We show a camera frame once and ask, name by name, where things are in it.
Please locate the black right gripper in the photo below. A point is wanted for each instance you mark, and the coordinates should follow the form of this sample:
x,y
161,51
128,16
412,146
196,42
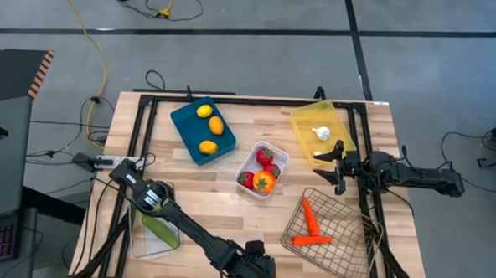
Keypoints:
x,y
349,166

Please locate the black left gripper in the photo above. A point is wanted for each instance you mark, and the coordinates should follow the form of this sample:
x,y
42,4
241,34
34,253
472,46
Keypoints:
x,y
257,271

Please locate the white toy garlic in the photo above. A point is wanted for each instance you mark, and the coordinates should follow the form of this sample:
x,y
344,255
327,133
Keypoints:
x,y
321,133

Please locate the orange toy carrot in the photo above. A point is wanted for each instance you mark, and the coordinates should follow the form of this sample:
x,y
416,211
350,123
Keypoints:
x,y
310,240
310,219

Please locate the orange toy tomato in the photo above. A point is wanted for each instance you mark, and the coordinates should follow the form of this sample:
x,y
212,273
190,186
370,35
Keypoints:
x,y
264,181

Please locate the red strawberry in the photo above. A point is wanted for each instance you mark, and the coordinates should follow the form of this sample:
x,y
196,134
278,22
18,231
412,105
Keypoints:
x,y
245,180

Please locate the yellow toy lemon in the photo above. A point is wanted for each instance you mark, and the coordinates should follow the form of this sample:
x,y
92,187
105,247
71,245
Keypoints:
x,y
205,111

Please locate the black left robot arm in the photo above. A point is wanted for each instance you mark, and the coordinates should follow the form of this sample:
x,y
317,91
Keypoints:
x,y
193,231

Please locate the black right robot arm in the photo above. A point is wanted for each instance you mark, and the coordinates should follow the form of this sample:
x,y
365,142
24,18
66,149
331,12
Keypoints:
x,y
422,178

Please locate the yellow translucent plastic bin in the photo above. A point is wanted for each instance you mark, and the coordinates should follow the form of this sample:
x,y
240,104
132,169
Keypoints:
x,y
312,116

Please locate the white plastic bin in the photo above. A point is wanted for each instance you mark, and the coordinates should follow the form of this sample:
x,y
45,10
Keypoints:
x,y
249,165

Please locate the clear plastic bin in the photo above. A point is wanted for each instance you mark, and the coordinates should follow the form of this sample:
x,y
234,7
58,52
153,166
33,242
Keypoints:
x,y
151,249

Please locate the orange-yellow toy mango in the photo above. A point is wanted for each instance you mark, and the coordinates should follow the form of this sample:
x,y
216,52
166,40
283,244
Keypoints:
x,y
216,125
208,147

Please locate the teal plastic tray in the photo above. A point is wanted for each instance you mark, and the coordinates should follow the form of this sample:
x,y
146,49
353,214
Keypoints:
x,y
189,130

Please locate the power strip with adapter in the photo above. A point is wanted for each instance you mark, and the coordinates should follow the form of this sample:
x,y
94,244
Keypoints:
x,y
100,162

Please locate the grey desk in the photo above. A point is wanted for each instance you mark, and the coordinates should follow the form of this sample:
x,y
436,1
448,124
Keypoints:
x,y
3,170

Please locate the large black striped-edge floor mat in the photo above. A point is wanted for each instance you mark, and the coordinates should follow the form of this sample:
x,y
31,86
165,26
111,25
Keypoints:
x,y
12,74

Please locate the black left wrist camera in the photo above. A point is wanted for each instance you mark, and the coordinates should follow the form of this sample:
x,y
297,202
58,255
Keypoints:
x,y
256,248

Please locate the black metal table frame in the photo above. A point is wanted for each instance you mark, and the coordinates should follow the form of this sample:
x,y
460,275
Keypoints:
x,y
254,102

